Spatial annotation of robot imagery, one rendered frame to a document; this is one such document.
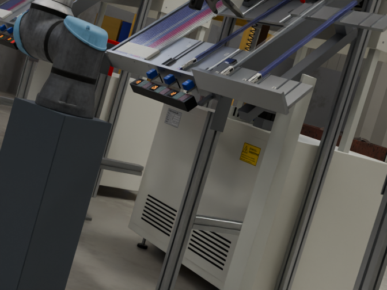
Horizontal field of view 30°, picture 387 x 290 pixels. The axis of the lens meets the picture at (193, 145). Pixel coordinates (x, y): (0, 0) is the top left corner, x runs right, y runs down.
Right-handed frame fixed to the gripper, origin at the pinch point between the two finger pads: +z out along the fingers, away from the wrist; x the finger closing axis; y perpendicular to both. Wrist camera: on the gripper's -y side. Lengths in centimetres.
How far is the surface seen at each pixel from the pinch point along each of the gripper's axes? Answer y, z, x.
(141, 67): -27.7, 0.7, 21.8
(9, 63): 26, 165, 569
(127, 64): -27.9, 1.5, 32.8
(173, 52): -17.1, 2.7, 16.2
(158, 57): -21.6, 1.6, 19.7
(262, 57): -8.4, 6.3, -21.2
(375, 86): 445, 640, 604
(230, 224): -52, 37, -25
